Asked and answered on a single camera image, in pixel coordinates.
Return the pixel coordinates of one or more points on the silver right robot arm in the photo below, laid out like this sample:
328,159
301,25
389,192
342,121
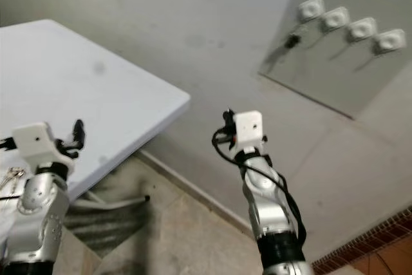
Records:
270,217

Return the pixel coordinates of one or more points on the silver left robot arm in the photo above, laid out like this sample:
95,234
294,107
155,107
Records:
42,223

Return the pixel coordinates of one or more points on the white folding table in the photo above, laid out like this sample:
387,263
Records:
103,94

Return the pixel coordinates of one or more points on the silver key bunch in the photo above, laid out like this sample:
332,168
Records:
13,177

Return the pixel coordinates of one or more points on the grey table leg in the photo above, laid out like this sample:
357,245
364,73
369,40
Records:
116,202

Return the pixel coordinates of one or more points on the black hanging key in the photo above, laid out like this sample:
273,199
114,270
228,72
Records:
291,40

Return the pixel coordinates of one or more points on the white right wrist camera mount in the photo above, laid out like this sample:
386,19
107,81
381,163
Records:
249,128

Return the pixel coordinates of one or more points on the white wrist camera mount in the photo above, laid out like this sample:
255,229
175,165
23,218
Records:
32,138
249,128

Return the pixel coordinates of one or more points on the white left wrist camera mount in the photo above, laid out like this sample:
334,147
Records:
32,138

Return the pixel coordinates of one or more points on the grey wall board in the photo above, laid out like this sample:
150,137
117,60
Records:
341,75

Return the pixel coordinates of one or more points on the white wall hook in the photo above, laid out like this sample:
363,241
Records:
337,18
311,8
362,29
390,41

